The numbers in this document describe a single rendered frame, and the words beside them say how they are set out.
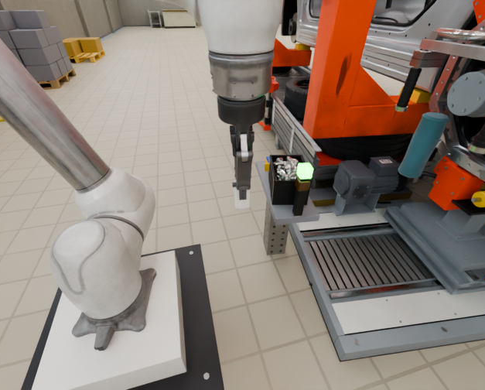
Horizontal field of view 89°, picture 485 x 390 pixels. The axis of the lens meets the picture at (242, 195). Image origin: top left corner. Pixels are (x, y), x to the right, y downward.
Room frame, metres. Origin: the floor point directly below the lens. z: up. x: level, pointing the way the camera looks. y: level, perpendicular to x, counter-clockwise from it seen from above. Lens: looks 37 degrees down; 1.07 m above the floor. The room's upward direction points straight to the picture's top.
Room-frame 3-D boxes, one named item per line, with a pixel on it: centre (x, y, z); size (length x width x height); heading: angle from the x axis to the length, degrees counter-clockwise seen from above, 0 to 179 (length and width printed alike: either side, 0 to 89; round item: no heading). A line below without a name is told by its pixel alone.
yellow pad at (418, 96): (1.34, -0.94, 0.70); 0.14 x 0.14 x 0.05; 7
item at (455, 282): (0.84, -1.04, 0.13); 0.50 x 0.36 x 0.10; 7
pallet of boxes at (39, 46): (4.68, 3.46, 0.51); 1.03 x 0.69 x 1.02; 15
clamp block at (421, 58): (0.96, -0.64, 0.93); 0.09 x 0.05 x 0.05; 97
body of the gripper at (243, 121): (0.39, 0.00, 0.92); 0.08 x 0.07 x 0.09; 5
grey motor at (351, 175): (1.12, -0.74, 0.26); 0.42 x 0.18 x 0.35; 97
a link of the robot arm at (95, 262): (0.38, 0.35, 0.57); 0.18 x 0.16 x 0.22; 2
